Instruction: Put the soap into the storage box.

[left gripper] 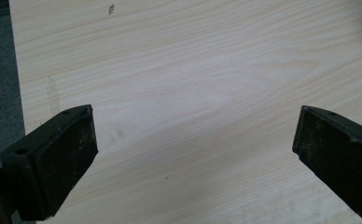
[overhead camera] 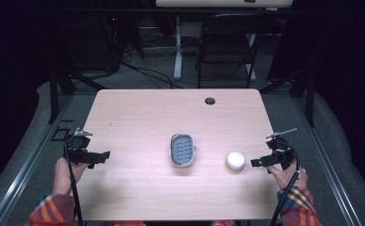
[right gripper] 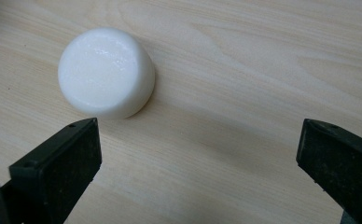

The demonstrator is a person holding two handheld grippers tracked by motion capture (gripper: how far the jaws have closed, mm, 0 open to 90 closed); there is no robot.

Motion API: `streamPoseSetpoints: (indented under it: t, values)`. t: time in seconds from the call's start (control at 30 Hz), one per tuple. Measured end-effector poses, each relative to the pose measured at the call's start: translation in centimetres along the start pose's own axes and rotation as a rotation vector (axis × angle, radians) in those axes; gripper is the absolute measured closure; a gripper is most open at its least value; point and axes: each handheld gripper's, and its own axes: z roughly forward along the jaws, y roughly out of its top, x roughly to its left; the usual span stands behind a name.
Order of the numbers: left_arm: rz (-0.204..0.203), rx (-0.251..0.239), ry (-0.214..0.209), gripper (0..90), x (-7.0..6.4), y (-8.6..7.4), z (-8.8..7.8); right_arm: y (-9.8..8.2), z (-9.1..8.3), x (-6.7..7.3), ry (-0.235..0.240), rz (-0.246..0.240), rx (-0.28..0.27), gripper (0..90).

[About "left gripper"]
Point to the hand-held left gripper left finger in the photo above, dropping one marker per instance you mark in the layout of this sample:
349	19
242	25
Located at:
50	165

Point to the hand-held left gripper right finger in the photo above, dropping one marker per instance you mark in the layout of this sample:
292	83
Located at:
341	155

